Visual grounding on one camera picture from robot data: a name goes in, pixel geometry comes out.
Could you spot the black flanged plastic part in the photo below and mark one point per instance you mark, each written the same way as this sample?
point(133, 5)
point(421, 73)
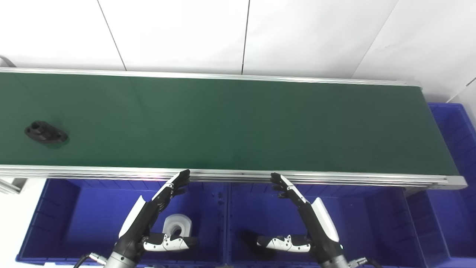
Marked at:
point(45, 133)

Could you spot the green conveyor belt aluminium frame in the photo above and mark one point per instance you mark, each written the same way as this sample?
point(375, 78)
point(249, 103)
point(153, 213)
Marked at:
point(238, 123)

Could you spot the aluminium conveyor support leg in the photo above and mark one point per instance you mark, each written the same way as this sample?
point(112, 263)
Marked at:
point(11, 185)

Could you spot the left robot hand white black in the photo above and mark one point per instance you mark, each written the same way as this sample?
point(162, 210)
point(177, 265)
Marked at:
point(138, 219)

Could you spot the blue plastic bin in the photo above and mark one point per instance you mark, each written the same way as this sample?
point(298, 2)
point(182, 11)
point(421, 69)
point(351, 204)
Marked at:
point(372, 223)
point(453, 208)
point(85, 219)

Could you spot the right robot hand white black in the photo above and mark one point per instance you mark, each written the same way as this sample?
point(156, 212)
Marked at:
point(320, 227)

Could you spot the white cylindrical plastic part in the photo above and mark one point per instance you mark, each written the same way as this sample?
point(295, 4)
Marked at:
point(178, 223)

